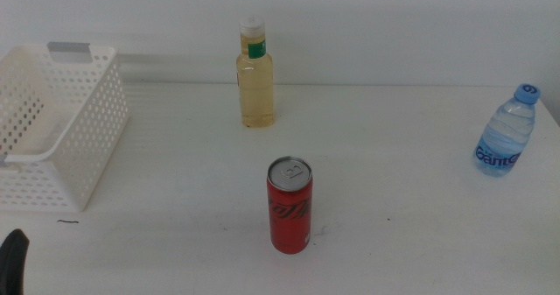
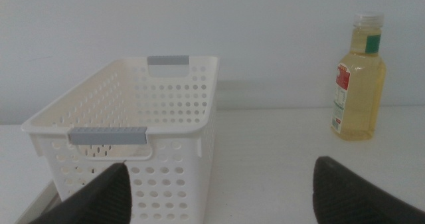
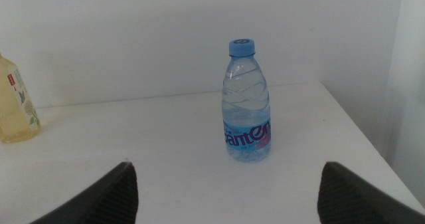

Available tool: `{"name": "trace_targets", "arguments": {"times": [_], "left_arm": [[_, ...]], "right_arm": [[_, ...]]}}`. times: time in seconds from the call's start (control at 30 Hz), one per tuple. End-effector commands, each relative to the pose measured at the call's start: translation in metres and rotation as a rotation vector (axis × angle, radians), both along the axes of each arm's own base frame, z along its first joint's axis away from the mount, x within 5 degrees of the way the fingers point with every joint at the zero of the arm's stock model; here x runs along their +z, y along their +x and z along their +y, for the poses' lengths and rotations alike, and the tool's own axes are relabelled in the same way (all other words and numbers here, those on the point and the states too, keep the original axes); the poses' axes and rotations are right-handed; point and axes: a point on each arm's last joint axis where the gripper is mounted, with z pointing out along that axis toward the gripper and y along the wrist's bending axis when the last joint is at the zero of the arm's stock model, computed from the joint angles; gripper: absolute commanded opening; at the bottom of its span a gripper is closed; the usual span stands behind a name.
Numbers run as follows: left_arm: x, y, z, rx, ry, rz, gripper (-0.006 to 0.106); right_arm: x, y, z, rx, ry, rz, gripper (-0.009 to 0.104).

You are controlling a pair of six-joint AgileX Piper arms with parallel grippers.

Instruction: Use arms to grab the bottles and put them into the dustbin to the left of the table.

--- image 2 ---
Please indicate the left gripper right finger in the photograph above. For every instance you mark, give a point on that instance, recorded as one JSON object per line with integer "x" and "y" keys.
{"x": 345, "y": 197}

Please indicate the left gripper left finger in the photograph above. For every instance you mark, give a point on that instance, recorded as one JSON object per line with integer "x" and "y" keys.
{"x": 103, "y": 200}

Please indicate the white perforated plastic basket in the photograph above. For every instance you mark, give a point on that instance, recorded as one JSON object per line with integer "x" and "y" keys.
{"x": 189, "y": 137}

